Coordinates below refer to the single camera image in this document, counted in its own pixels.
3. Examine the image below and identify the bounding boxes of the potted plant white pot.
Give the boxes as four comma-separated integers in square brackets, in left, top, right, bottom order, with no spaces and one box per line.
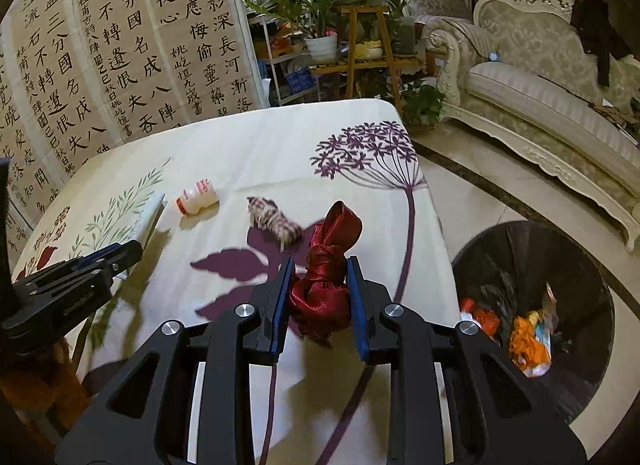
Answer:
[243,0,338,64]

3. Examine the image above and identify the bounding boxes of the white tube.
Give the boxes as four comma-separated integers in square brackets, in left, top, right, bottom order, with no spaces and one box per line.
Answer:
[129,192,166,248]

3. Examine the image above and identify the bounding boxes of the floral cream tablecloth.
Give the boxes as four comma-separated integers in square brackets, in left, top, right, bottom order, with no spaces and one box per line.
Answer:
[8,99,459,464]

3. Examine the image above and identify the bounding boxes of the red orange plastic bag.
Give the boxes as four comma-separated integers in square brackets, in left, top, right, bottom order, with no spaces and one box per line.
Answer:
[460,297,501,339]

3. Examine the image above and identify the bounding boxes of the small floor plant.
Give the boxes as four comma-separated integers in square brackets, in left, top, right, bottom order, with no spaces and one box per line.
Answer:
[401,81,445,128]

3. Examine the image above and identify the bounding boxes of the wooden plant stand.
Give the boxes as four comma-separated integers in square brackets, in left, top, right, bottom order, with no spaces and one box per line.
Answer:
[310,5,421,112]

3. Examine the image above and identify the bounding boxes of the black garment on sofa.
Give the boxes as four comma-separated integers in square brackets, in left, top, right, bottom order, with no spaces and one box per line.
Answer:
[570,0,631,87]

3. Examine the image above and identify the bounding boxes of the black trash bin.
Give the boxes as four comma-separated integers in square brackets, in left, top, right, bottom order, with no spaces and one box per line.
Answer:
[452,222,614,423]

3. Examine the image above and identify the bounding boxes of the calligraphy wall scrolls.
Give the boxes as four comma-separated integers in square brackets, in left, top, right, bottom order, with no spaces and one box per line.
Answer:
[1,0,266,272]

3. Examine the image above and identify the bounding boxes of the metal shelf rack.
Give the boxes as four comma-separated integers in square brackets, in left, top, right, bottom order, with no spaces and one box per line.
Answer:
[248,14,320,107]

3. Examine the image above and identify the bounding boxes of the ornate cream sofa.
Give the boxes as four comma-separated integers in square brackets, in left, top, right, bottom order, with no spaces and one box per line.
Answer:
[416,0,639,251]

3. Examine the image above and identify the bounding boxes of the white red small bottle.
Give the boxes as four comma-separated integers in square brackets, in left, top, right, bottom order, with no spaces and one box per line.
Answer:
[176,179,219,216]

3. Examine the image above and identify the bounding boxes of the dark red satin cloth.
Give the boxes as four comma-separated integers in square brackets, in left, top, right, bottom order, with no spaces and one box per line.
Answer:
[288,201,362,347]

